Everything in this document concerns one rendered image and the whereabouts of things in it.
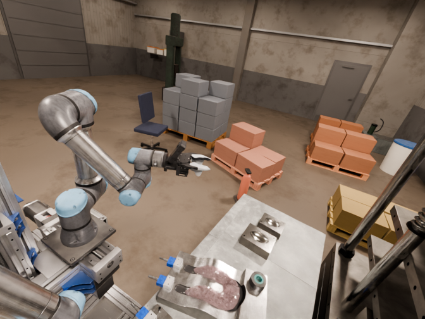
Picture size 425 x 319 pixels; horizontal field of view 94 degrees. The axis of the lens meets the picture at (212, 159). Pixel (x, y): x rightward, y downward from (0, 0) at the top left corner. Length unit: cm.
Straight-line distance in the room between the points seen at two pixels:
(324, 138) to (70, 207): 481
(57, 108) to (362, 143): 510
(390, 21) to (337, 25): 140
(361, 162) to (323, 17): 556
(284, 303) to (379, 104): 787
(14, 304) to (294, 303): 116
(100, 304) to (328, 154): 439
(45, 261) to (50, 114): 71
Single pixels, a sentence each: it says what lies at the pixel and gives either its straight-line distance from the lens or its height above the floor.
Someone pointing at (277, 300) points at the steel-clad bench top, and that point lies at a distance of 133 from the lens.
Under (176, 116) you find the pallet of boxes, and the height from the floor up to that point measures 49.
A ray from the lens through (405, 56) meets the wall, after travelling 864.
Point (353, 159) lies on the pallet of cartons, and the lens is 493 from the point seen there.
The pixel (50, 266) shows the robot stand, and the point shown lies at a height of 95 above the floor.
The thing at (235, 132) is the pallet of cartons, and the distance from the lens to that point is 382.
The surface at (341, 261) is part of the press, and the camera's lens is 174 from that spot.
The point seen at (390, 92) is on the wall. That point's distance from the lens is 865.
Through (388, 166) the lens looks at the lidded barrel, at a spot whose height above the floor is 14.
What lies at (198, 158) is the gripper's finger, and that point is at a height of 146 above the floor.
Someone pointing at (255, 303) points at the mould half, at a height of 91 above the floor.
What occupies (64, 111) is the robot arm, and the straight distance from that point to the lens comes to 85.
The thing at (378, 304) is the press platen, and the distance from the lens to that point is 131.
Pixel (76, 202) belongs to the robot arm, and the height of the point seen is 126.
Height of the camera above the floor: 191
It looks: 29 degrees down
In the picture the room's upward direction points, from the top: 10 degrees clockwise
